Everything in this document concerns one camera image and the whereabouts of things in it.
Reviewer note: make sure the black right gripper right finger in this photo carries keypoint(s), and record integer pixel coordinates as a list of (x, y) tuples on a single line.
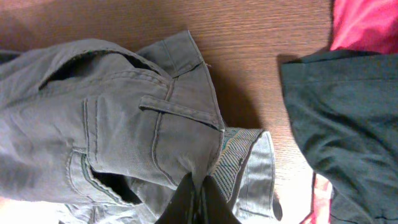
[(213, 209)]

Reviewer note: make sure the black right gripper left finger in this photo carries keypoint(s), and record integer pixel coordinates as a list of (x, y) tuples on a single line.
[(180, 209)]

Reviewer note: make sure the grey cargo shorts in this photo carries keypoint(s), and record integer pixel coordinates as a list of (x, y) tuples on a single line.
[(109, 134)]

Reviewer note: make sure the black garment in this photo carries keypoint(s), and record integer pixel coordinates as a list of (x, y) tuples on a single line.
[(342, 108)]

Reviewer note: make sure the red garment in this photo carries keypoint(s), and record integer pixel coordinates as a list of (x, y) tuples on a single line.
[(357, 25)]

